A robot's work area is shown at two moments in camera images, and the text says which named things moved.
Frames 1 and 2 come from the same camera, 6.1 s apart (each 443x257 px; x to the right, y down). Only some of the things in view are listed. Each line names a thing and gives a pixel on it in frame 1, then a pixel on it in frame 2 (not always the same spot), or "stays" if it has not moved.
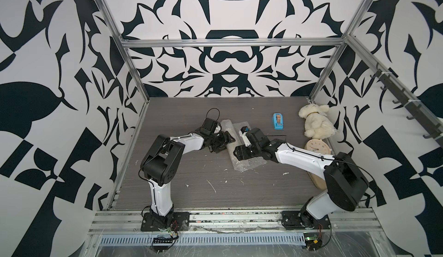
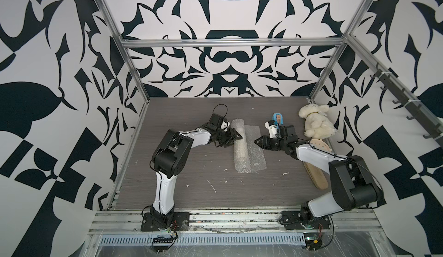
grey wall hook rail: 435,129 stays
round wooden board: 320,183 stays
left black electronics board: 160,244 stays
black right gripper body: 247,151 -> 278,144
